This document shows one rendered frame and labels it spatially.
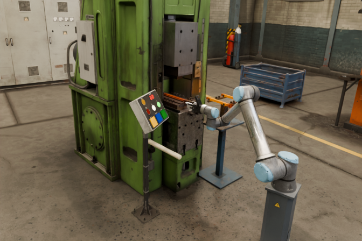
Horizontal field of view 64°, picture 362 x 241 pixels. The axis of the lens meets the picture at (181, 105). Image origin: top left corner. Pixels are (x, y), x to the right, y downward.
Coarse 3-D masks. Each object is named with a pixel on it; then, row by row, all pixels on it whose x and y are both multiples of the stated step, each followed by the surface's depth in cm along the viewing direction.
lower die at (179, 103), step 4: (164, 92) 323; (164, 96) 308; (168, 96) 306; (176, 96) 308; (164, 100) 298; (172, 100) 296; (176, 100) 296; (180, 100) 293; (164, 104) 297; (168, 104) 293; (172, 104) 288; (176, 104) 286; (180, 104) 287; (184, 104) 291; (176, 108) 285; (180, 108) 288; (184, 108) 292
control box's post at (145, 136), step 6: (144, 138) 252; (144, 144) 253; (144, 150) 255; (144, 156) 257; (144, 162) 259; (144, 168) 261; (144, 174) 263; (144, 180) 265; (144, 186) 268; (144, 198) 272; (144, 204) 274
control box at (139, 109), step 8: (144, 96) 236; (136, 104) 226; (144, 104) 231; (152, 104) 242; (160, 104) 252; (136, 112) 228; (144, 112) 227; (152, 112) 237; (144, 120) 227; (144, 128) 230; (152, 128) 229
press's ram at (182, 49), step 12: (168, 24) 262; (180, 24) 260; (192, 24) 271; (168, 36) 266; (180, 36) 264; (192, 36) 275; (168, 48) 269; (180, 48) 268; (192, 48) 279; (168, 60) 272; (180, 60) 272; (192, 60) 283
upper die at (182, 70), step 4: (164, 68) 286; (168, 68) 282; (172, 68) 278; (176, 68) 274; (180, 68) 274; (184, 68) 278; (188, 68) 282; (164, 72) 287; (168, 72) 283; (172, 72) 279; (176, 72) 275; (180, 72) 276; (184, 72) 279; (188, 72) 283
